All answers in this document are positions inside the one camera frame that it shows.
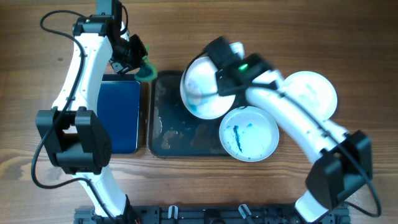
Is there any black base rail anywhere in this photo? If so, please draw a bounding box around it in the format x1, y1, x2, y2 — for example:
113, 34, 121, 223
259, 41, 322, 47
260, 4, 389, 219
73, 204, 351, 224

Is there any dark grey serving tray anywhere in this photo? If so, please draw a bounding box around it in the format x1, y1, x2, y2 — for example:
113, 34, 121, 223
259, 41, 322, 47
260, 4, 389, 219
147, 70, 229, 158

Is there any white plate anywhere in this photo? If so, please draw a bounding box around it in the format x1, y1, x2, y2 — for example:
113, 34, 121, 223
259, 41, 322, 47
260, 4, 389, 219
180, 57, 236, 119
219, 106, 279, 162
283, 71, 338, 120

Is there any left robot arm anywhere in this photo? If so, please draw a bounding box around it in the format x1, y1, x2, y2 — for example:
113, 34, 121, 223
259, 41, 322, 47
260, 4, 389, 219
35, 0, 157, 223

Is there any green yellow sponge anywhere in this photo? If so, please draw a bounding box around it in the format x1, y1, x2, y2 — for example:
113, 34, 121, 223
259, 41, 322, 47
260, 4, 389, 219
134, 55, 157, 82

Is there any black water tray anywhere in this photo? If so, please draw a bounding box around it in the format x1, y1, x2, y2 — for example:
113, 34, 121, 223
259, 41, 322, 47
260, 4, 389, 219
97, 74, 141, 154

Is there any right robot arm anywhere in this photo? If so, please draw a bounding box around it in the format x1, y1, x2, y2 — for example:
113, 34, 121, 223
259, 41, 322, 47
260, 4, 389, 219
203, 36, 378, 223

